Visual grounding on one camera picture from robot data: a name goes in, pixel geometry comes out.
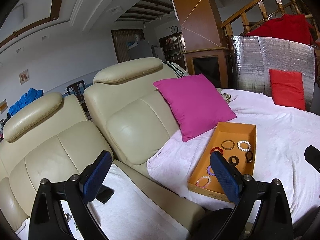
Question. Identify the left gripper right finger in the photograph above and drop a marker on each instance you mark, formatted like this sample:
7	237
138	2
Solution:
273	220

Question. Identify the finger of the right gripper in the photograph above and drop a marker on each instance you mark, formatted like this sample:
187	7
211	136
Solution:
312	156

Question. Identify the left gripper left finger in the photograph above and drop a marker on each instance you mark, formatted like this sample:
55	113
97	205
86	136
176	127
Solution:
48	220

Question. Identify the thin metal bangle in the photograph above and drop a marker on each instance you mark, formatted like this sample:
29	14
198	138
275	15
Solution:
228	145

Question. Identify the black smartphone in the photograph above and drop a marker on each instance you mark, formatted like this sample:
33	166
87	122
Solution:
104	194

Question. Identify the pale pink blanket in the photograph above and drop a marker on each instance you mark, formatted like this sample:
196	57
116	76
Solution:
283	134

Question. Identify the cream leather armchair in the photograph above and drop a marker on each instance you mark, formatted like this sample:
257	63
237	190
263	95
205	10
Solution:
50	138
136	122

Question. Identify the white towel on seat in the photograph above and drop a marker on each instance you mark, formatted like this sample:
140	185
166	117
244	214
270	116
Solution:
130	214

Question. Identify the small red cushion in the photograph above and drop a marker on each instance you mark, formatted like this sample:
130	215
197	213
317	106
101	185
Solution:
287	88

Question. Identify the orange cardboard tray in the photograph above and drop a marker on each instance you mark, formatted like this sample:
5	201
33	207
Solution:
215	174

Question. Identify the patterned fabric piece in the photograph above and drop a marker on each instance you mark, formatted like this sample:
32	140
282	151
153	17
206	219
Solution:
228	97

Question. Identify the blue garment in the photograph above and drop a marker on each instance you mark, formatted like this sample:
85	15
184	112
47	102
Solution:
25	99

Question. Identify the silver foil insulation panel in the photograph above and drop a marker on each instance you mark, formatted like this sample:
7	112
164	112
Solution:
254	56

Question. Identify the magenta cushion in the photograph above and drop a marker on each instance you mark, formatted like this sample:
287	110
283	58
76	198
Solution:
195	103

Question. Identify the large red cushion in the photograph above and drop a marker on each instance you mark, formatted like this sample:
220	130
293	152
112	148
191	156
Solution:
289	27

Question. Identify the wooden cabinet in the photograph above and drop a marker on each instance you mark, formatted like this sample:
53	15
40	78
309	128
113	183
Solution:
212	63

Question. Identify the brown wooden pillar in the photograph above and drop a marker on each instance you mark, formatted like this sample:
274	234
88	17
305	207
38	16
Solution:
200	24

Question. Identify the framed wall picture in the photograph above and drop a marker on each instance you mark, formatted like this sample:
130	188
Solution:
24	77

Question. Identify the round wall clock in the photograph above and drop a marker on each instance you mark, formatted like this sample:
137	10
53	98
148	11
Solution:
174	29

